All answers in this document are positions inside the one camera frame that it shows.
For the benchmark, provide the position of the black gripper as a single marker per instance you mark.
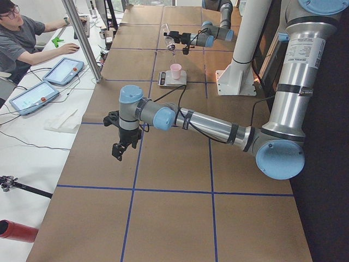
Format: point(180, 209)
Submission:
point(126, 134)
point(186, 37)

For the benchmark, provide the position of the glass sauce bottle metal spout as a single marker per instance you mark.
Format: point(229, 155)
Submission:
point(169, 41)

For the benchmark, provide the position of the pink plastic cup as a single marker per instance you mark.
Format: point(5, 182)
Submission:
point(175, 70)

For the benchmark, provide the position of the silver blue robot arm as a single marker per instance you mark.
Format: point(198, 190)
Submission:
point(277, 145)
point(208, 33)

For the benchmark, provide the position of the white digital kitchen scale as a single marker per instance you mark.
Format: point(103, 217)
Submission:
point(166, 79)

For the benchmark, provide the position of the white foam sheet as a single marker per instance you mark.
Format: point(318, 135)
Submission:
point(67, 121)

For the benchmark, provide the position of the black keyboard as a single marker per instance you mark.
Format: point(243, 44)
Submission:
point(84, 19)

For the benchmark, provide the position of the blue teach pendant far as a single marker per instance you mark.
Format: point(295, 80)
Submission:
point(64, 71)

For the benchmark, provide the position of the blue teach pendant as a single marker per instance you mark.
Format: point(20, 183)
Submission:
point(34, 98)
point(64, 71)

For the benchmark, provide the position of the blue teach pendant near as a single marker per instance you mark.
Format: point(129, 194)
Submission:
point(34, 98)

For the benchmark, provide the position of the green clamp tool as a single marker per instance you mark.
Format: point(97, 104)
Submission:
point(56, 40)

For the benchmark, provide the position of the black tripod leg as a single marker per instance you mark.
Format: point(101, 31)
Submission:
point(9, 182)

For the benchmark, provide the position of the seated person grey shirt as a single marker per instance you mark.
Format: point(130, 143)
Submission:
point(18, 40)

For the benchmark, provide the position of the red cylinder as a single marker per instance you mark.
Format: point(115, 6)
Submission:
point(15, 231)

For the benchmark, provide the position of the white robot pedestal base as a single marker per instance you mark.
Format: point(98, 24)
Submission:
point(237, 79)

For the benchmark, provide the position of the aluminium frame post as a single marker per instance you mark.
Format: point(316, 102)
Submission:
point(85, 45)

